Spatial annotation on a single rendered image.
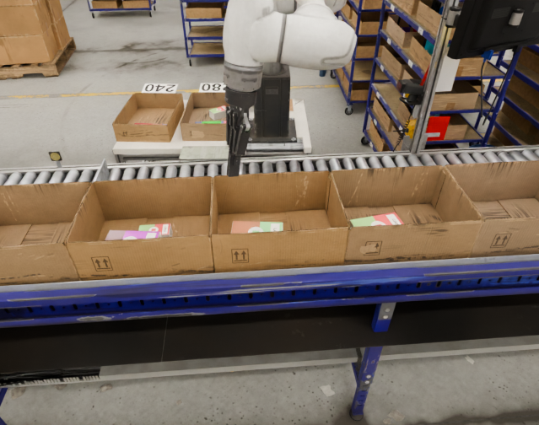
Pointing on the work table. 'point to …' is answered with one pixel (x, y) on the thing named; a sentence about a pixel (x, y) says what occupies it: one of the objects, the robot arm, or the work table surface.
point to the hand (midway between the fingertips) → (234, 164)
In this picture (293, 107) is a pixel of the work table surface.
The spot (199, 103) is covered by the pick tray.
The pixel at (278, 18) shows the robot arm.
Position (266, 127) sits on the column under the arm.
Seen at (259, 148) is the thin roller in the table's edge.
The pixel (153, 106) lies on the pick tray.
